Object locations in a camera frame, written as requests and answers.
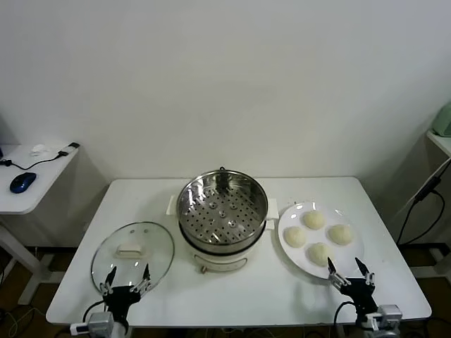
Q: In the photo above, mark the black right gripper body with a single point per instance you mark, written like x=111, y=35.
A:
x=361, y=295

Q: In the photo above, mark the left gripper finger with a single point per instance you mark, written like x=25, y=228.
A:
x=143, y=282
x=107, y=286

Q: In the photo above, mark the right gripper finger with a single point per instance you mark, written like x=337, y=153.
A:
x=336, y=278
x=368, y=277

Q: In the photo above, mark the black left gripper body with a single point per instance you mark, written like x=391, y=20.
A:
x=120, y=299

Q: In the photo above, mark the white steamed baozi bun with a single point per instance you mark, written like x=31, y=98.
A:
x=340, y=234
x=314, y=220
x=296, y=236
x=319, y=254

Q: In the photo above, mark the glass pot lid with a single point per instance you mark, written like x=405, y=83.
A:
x=155, y=246

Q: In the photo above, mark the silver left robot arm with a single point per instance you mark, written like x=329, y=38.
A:
x=100, y=324

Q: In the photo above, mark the stainless steel steamer basket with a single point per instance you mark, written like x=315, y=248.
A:
x=197, y=211

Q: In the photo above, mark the white round plate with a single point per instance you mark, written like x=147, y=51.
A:
x=292, y=260

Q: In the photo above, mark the white electric cooking pot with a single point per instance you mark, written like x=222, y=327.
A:
x=225, y=262

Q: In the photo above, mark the blue computer mouse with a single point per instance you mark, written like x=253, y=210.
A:
x=22, y=182

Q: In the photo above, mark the crumpled white tissue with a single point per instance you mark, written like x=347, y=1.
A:
x=39, y=149

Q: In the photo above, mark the white side table with feet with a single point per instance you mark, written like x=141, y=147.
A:
x=440, y=142

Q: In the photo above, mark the pale green appliance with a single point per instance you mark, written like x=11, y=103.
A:
x=444, y=121

